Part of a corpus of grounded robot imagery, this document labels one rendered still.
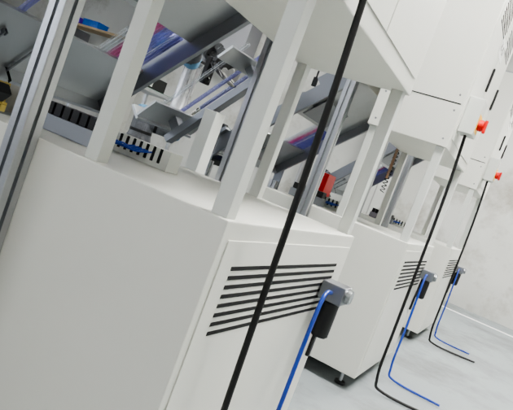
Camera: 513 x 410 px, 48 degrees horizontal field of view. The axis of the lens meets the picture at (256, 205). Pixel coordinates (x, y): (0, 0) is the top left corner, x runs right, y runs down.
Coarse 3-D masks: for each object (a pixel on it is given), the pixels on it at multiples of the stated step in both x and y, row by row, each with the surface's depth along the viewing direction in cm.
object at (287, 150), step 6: (264, 144) 277; (288, 144) 289; (264, 150) 286; (282, 150) 295; (288, 150) 299; (294, 150) 302; (300, 150) 306; (282, 156) 304; (288, 156) 308; (276, 162) 311; (282, 162) 314
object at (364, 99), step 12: (360, 84) 244; (336, 96) 249; (360, 96) 258; (372, 96) 263; (312, 108) 243; (360, 108) 273; (372, 108) 279; (312, 120) 268; (348, 120) 284; (360, 120) 290
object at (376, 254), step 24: (264, 192) 242; (312, 216) 232; (336, 216) 228; (360, 240) 223; (384, 240) 219; (360, 264) 223; (384, 264) 219; (360, 288) 222; (384, 288) 218; (360, 312) 221; (336, 336) 224; (360, 336) 220; (336, 360) 223; (360, 360) 219
